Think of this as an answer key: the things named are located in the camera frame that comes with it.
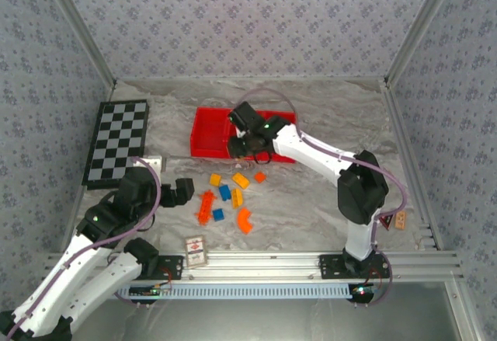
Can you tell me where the orange spiked rod piece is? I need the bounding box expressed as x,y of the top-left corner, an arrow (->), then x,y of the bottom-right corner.
195,189 -> 217,226

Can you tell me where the yellow long lego brick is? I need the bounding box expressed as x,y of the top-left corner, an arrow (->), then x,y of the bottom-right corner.
231,172 -> 251,190

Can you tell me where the orange curved lego piece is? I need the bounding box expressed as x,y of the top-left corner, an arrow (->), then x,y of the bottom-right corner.
236,207 -> 253,235

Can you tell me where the playing card box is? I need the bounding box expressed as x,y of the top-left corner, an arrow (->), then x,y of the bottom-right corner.
183,235 -> 210,269

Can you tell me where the black and grey chessboard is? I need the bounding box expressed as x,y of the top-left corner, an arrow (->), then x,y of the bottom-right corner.
81,99 -> 151,191

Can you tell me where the left circuit board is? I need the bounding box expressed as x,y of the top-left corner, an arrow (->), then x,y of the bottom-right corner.
129,284 -> 172,298

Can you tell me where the grey metal sheet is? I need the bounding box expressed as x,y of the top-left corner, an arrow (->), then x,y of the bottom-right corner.
57,298 -> 478,341

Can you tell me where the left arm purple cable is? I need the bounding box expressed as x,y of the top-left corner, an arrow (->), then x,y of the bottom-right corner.
3,156 -> 162,338

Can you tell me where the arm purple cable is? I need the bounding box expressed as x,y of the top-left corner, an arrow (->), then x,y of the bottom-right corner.
3,156 -> 162,338
237,87 -> 409,309

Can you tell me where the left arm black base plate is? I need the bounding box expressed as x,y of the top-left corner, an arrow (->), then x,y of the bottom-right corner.
134,254 -> 184,280

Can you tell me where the aluminium front rail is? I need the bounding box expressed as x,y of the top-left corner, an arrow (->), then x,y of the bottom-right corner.
42,250 -> 465,283

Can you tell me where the slotted grey cable duct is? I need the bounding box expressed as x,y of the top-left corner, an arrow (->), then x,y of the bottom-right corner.
116,283 -> 356,301

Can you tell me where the aluminium side rail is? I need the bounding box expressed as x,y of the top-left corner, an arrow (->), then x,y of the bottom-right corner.
379,78 -> 444,251

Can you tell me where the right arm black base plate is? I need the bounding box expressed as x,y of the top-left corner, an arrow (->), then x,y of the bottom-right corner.
318,253 -> 391,280

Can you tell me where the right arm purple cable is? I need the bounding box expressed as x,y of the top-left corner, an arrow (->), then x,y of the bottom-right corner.
237,87 -> 409,309

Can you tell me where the aluminium corner post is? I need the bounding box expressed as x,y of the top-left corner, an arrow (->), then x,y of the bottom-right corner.
384,0 -> 464,85
38,0 -> 118,88

